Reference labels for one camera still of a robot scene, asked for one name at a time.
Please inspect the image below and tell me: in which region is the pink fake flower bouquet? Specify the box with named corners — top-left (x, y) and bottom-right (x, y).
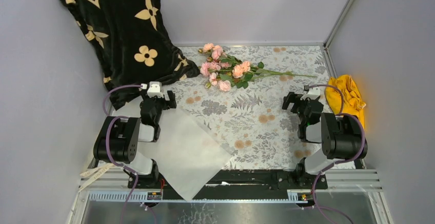
top-left (198, 43), bottom-right (316, 92)

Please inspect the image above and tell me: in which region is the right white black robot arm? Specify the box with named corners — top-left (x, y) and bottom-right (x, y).
top-left (277, 92), bottom-right (368, 189)

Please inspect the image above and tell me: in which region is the white translucent wrapping paper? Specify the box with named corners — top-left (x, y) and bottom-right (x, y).
top-left (128, 107), bottom-right (235, 201)

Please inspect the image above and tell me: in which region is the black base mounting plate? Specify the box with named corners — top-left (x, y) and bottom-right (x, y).
top-left (135, 169), bottom-right (316, 200)

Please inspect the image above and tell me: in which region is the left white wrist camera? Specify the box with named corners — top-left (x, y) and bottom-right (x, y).
top-left (140, 82), bottom-right (165, 98)

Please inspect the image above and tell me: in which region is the cream printed ribbon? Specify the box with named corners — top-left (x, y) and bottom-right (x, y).
top-left (78, 163), bottom-right (115, 193)

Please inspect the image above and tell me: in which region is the aluminium frame rail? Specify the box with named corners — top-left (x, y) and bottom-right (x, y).
top-left (66, 168), bottom-right (392, 223)

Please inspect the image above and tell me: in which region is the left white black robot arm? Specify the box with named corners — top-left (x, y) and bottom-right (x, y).
top-left (93, 91), bottom-right (177, 189)

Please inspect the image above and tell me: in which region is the black blanket with cream flowers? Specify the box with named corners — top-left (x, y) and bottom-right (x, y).
top-left (60, 0), bottom-right (200, 109)

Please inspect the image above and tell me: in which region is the floral patterned table mat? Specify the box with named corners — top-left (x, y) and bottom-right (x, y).
top-left (169, 45), bottom-right (329, 169)

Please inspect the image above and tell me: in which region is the yellow cloth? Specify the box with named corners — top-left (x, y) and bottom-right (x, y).
top-left (325, 75), bottom-right (366, 129)

